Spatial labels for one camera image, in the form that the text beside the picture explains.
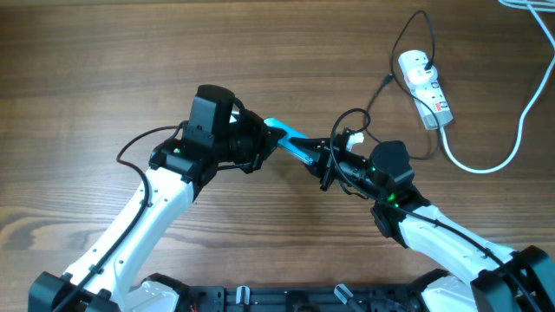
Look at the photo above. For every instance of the Galaxy smartphone with cyan screen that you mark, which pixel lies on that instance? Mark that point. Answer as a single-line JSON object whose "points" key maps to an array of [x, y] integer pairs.
{"points": [[286, 142]]}

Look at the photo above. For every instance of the white power strip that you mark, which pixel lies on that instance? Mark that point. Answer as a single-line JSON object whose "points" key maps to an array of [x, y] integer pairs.
{"points": [[429, 99]]}

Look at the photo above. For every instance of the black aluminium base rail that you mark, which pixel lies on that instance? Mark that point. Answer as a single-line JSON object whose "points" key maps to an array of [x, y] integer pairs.
{"points": [[388, 297]]}

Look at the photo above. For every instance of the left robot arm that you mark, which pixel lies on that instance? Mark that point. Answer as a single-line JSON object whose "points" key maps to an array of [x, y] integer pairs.
{"points": [[220, 134]]}

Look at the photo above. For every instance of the white USB charger plug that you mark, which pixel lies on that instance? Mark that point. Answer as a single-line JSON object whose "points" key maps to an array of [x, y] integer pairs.
{"points": [[419, 76]]}

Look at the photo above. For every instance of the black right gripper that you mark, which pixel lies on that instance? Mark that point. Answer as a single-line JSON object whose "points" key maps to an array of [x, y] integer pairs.
{"points": [[335, 152]]}

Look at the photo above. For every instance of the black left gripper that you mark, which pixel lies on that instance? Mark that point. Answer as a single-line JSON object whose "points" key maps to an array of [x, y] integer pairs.
{"points": [[264, 140]]}

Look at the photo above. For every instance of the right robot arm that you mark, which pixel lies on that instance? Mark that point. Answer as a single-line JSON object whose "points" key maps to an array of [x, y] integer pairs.
{"points": [[476, 274]]}

